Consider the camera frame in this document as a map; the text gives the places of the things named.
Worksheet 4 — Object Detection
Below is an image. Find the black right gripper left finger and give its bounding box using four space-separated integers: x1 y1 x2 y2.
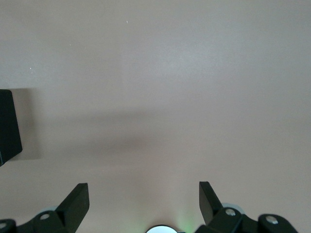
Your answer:
0 183 89 233

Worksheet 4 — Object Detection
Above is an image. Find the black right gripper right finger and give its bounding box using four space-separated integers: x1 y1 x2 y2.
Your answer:
195 181 299 233

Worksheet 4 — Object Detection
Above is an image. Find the black plastic box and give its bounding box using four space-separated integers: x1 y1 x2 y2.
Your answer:
0 89 23 167

